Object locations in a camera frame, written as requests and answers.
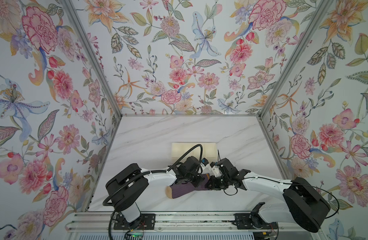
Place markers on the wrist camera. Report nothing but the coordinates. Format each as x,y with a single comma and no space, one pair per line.
215,171
204,162

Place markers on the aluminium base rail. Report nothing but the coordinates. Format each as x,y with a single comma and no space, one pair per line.
182,226

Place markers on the aluminium corner post left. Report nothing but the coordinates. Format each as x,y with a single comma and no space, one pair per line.
83,37

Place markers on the purple sock with beige toe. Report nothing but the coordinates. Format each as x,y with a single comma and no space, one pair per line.
177,191

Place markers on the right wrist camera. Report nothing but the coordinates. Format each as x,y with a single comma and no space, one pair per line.
215,171

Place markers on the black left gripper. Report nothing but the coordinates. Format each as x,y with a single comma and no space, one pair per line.
199,181

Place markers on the aluminium corner post right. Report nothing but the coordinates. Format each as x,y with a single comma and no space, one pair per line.
312,26

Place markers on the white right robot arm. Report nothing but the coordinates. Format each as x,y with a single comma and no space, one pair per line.
299,202

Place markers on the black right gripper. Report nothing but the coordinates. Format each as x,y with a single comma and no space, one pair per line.
212,184

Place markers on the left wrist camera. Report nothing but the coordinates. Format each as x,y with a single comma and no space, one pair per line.
204,162

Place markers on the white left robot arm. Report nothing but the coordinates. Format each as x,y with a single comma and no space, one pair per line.
126,187

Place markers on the aluminium corner post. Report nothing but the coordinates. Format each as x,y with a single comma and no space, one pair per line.
312,26
83,37

